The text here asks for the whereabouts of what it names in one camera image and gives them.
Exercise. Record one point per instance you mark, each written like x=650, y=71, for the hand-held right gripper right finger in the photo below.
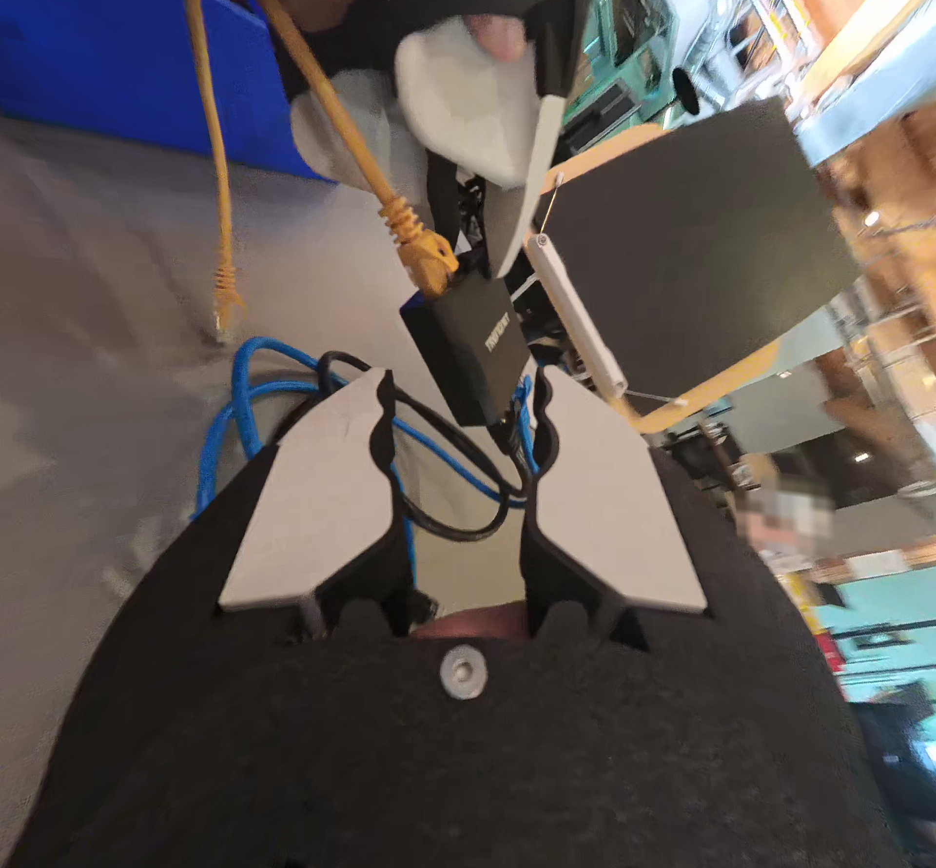
x=614, y=509

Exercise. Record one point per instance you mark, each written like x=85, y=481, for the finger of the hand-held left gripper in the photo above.
x=468, y=114
x=344, y=136

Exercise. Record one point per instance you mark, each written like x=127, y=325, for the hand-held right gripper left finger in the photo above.
x=314, y=509

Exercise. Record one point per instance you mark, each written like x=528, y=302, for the blue plastic bin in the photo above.
x=110, y=41

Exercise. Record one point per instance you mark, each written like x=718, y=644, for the black ethernet adapter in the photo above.
x=468, y=349

